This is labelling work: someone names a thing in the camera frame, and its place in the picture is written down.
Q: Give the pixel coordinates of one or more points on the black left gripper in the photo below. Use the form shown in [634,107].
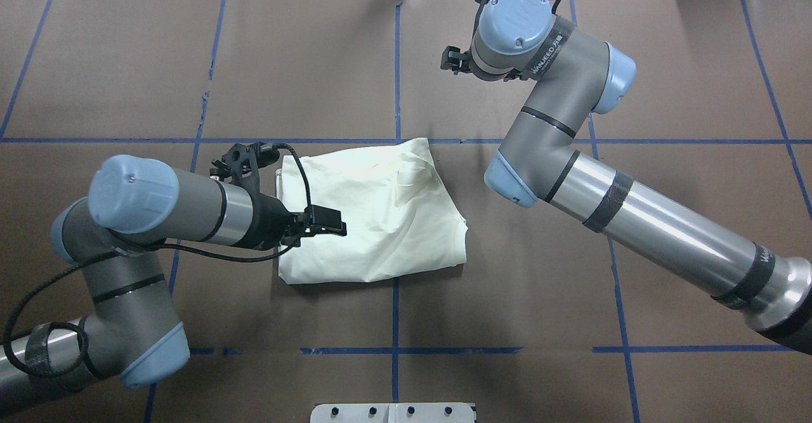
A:
[268,222]

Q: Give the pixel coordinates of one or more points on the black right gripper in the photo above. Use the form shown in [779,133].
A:
[453,59]

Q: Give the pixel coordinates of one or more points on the cream long-sleeve cat shirt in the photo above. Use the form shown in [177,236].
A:
[400,217]

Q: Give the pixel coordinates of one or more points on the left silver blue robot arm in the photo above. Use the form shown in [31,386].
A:
[135,208]

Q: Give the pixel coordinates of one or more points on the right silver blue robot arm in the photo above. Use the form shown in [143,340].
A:
[658,126]

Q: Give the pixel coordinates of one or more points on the brown paper table cover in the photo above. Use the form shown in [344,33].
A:
[529,329]

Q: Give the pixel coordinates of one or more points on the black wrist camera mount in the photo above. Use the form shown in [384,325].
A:
[242,163]
[455,60]

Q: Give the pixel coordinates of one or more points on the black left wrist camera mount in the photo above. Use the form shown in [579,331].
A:
[242,163]

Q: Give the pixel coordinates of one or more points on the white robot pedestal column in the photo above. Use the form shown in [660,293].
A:
[395,412]

